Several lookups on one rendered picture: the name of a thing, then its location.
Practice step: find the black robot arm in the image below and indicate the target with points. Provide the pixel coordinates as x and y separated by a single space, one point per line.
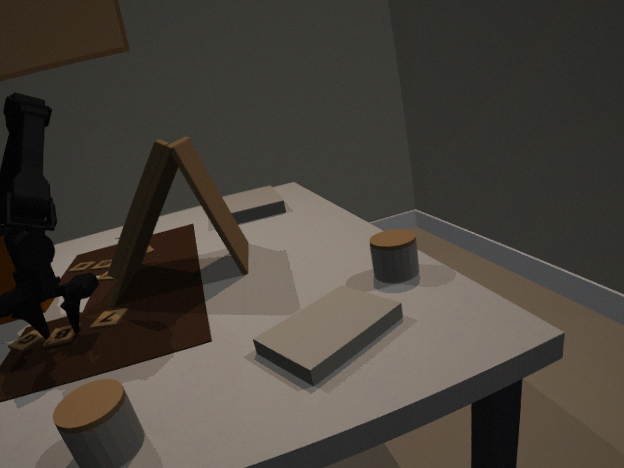
25 201

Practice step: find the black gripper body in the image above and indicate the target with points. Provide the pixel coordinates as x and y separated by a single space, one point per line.
80 286

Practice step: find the grey cylindrical container with tan lid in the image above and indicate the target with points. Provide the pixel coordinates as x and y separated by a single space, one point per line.
99 425
394 255

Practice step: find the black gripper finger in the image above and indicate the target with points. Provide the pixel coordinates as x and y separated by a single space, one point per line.
38 321
73 312

